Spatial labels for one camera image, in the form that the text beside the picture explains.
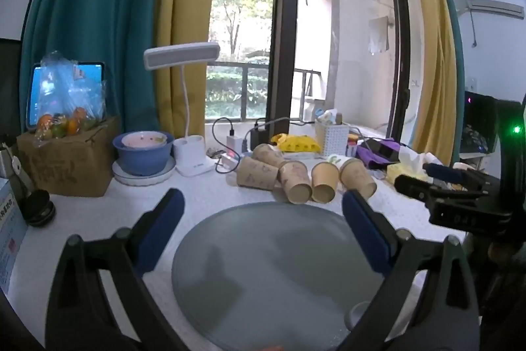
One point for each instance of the cardboard box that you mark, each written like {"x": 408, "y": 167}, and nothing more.
{"x": 65, "y": 166}

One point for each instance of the brown paper cup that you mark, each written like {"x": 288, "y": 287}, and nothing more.
{"x": 358, "y": 178}
{"x": 323, "y": 183}
{"x": 268, "y": 154}
{"x": 296, "y": 183}
{"x": 255, "y": 173}

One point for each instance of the plastic bag of fruit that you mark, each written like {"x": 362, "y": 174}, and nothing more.
{"x": 68, "y": 100}

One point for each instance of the yellow tissue pack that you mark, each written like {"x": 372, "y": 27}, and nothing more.
{"x": 400, "y": 170}

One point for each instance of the white hanging towel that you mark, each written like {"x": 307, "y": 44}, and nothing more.
{"x": 379, "y": 34}

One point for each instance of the white desk lamp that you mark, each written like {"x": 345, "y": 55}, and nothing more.
{"x": 191, "y": 162}

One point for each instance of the white air conditioner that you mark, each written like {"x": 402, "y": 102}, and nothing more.
{"x": 489, "y": 5}

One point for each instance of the purple cloth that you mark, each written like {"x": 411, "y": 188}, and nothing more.
{"x": 372, "y": 157}

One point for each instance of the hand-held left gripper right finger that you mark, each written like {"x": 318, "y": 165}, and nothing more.
{"x": 365, "y": 231}

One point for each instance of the light blue box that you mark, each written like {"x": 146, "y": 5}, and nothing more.
{"x": 10, "y": 236}

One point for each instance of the white charger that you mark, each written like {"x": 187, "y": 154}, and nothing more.
{"x": 235, "y": 142}

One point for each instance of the white power strip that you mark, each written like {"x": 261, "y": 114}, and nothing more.
{"x": 227, "y": 162}

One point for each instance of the black monitor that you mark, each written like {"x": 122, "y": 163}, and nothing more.
{"x": 478, "y": 120}

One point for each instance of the white perforated basket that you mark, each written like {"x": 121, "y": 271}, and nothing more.
{"x": 331, "y": 139}

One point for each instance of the yellow plastic bag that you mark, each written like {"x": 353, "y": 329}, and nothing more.
{"x": 298, "y": 143}

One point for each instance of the balcony railing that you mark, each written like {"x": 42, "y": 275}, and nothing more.
{"x": 244, "y": 88}

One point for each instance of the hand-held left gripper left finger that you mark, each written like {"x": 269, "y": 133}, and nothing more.
{"x": 164, "y": 227}

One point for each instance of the black round lid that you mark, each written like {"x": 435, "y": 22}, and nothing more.
{"x": 38, "y": 208}

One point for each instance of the tablet screen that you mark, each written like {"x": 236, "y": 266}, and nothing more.
{"x": 39, "y": 96}

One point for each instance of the small white cup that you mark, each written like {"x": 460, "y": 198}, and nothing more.
{"x": 355, "y": 316}

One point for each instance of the round grey glass plate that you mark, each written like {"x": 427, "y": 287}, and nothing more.
{"x": 275, "y": 273}

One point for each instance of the blue bowl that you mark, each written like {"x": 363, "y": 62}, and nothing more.
{"x": 144, "y": 160}

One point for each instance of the dark window frame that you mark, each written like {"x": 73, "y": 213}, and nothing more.
{"x": 285, "y": 26}

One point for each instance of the black charger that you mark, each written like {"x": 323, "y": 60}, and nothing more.
{"x": 259, "y": 138}

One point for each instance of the white plate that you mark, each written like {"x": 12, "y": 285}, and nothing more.
{"x": 139, "y": 179}

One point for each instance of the pink bowl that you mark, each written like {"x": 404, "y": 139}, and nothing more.
{"x": 141, "y": 141}

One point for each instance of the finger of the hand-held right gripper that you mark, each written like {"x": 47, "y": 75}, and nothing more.
{"x": 441, "y": 171}
{"x": 413, "y": 187}

